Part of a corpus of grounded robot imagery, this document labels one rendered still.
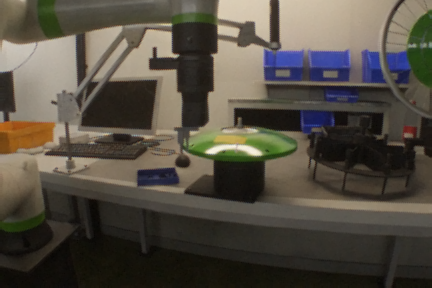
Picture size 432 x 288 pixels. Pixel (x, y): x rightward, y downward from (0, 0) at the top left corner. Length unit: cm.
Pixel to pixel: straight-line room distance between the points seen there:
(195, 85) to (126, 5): 26
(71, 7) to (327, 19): 133
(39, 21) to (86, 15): 11
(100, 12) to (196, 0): 25
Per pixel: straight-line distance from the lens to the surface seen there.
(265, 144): 66
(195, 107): 53
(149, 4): 67
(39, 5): 72
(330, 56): 163
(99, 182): 94
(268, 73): 143
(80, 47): 219
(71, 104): 102
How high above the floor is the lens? 123
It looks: 9 degrees down
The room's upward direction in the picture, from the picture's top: straight up
